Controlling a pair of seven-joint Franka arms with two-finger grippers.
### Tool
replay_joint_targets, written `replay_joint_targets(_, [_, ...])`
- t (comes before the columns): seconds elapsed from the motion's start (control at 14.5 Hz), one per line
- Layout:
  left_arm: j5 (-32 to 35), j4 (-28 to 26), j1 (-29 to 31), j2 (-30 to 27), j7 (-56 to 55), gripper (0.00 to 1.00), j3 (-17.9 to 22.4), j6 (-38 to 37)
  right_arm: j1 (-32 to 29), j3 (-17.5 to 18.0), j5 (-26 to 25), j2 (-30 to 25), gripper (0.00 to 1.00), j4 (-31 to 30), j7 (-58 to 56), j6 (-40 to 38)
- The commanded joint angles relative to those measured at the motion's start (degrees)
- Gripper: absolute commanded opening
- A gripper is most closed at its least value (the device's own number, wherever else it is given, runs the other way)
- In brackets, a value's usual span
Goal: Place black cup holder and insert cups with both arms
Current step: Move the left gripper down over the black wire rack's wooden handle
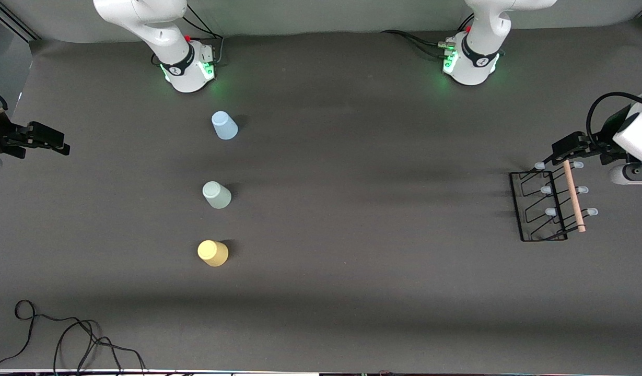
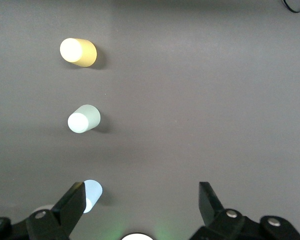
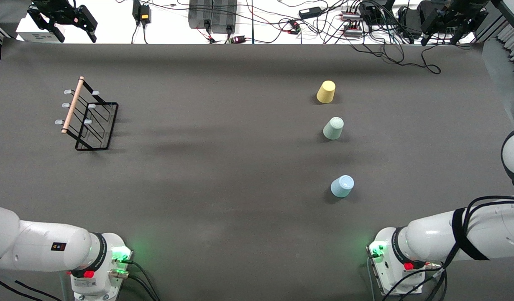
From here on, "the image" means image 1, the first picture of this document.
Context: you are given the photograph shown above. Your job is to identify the yellow plastic cup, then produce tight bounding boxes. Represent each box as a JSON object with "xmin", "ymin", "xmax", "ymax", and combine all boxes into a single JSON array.
[{"xmin": 197, "ymin": 240, "xmax": 229, "ymax": 267}]

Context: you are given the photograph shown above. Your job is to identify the black loose tangled cable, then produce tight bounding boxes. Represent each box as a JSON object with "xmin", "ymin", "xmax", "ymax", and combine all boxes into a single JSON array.
[{"xmin": 0, "ymin": 299, "xmax": 147, "ymax": 376}]

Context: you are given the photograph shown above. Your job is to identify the light blue plastic cup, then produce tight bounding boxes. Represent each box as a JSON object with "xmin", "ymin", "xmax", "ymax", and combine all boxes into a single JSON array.
[{"xmin": 211, "ymin": 111, "xmax": 239, "ymax": 140}]

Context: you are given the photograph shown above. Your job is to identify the dark grey table mat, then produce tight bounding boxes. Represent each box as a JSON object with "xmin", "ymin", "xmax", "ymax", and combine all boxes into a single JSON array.
[{"xmin": 0, "ymin": 20, "xmax": 642, "ymax": 373}]

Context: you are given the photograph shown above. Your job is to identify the black left base cables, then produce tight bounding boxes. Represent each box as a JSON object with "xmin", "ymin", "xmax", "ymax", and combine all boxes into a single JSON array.
[{"xmin": 380, "ymin": 29, "xmax": 458, "ymax": 60}]

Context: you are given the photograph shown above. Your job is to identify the pale green plastic cup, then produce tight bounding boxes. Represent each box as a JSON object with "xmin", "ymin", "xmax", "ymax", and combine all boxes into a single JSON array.
[{"xmin": 202, "ymin": 181, "xmax": 232, "ymax": 210}]

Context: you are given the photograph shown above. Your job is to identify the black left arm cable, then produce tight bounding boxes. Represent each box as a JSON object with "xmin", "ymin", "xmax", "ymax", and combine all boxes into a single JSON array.
[{"xmin": 586, "ymin": 92, "xmax": 642, "ymax": 153}]

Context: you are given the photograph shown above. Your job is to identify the black wire cup holder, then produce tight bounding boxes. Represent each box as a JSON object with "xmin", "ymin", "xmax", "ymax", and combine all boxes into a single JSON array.
[{"xmin": 509, "ymin": 159, "xmax": 599, "ymax": 243}]

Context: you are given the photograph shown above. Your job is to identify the black base cables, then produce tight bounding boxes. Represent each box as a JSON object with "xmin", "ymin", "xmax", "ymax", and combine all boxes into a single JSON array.
[
  {"xmin": 380, "ymin": 29, "xmax": 458, "ymax": 60},
  {"xmin": 181, "ymin": 3, "xmax": 226, "ymax": 68}
]

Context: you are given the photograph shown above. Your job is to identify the black right base cables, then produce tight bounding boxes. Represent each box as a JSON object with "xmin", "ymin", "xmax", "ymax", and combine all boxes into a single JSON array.
[{"xmin": 181, "ymin": 3, "xmax": 226, "ymax": 68}]

